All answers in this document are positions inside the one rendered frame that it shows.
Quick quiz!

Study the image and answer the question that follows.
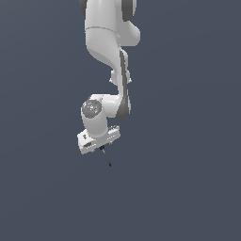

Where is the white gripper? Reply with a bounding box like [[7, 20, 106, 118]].
[[76, 124, 121, 168]]

